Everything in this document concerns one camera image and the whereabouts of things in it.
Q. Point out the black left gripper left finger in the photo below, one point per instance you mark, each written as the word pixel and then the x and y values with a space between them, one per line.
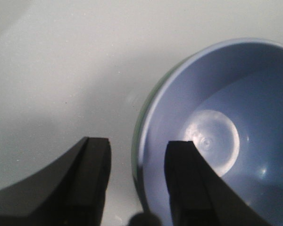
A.
pixel 70 191

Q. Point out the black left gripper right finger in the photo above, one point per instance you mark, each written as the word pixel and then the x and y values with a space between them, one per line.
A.
pixel 197 195

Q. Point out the green bowl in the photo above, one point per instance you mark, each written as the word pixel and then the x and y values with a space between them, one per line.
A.
pixel 137 171

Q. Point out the blue bowl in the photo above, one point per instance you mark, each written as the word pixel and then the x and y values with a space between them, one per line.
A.
pixel 228 100

